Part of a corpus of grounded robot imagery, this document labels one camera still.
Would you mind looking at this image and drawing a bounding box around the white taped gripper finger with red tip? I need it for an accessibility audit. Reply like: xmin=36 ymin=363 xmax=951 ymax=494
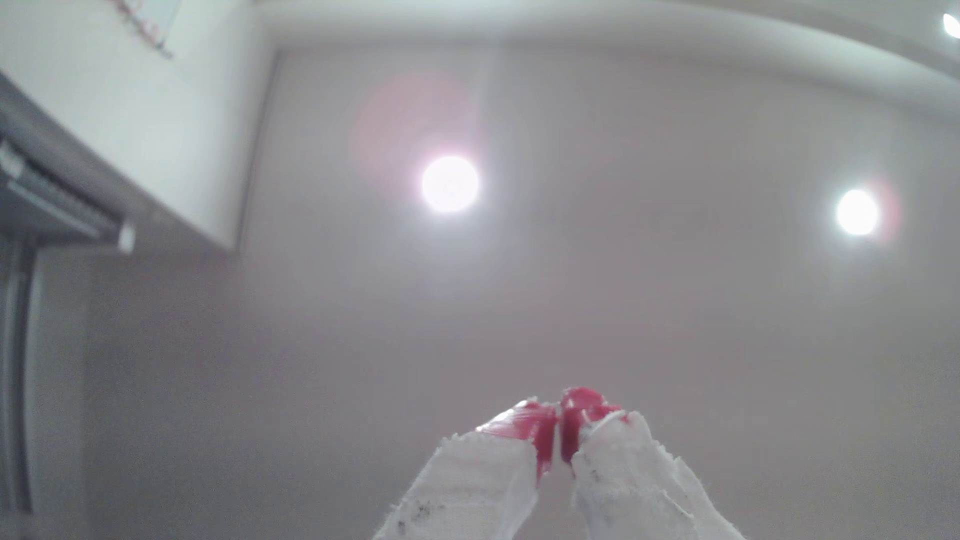
xmin=372 ymin=397 xmax=560 ymax=540
xmin=560 ymin=387 xmax=748 ymax=540

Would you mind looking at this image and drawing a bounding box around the wall poster with red print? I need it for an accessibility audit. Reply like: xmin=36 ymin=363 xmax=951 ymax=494
xmin=111 ymin=0 xmax=186 ymax=58

